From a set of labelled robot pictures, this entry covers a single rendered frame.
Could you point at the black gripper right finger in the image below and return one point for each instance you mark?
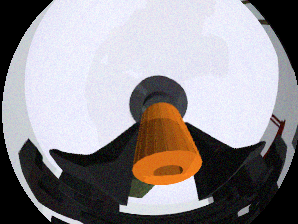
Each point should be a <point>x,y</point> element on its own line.
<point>219,161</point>

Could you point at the orange knob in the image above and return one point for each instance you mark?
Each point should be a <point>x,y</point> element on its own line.
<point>165,151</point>

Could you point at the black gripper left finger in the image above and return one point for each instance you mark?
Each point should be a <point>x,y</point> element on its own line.
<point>110,168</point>

